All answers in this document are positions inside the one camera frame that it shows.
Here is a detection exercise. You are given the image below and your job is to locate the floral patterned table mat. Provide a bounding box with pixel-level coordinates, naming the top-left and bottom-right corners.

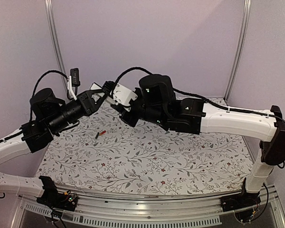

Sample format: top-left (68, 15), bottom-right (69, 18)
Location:
top-left (37, 104), bottom-right (253, 195)

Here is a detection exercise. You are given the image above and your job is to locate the right aluminium corner post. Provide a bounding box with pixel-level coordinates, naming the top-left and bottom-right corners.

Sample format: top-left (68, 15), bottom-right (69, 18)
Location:
top-left (224, 0), bottom-right (252, 103)

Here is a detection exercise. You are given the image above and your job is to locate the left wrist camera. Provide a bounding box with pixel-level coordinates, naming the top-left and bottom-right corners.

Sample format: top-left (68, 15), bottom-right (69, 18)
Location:
top-left (70, 68), bottom-right (81, 87)

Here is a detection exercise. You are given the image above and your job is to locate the white remote control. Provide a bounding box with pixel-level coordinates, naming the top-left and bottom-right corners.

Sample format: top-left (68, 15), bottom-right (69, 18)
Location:
top-left (90, 83), bottom-right (104, 97)

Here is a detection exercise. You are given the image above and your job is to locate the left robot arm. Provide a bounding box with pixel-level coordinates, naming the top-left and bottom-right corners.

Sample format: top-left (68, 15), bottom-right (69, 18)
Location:
top-left (0, 88), bottom-right (108, 206)

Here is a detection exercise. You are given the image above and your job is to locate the left aluminium corner post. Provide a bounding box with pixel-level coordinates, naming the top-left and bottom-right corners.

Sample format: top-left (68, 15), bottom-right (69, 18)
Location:
top-left (44, 0), bottom-right (66, 73)

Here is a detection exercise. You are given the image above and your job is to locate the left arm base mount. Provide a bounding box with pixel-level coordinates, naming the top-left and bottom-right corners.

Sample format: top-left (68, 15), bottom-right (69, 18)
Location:
top-left (36, 176), bottom-right (78, 212)

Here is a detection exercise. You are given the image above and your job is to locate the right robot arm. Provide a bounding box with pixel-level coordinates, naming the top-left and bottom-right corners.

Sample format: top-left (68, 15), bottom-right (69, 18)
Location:
top-left (113, 75), bottom-right (285, 207)

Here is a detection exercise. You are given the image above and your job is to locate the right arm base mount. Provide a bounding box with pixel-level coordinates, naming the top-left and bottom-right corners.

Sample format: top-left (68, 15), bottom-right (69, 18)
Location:
top-left (220, 178), bottom-right (261, 212)

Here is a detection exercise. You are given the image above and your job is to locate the aluminium corner post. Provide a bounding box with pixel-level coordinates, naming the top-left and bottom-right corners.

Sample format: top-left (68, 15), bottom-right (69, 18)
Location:
top-left (44, 0), bottom-right (66, 73)
top-left (224, 0), bottom-right (252, 103)

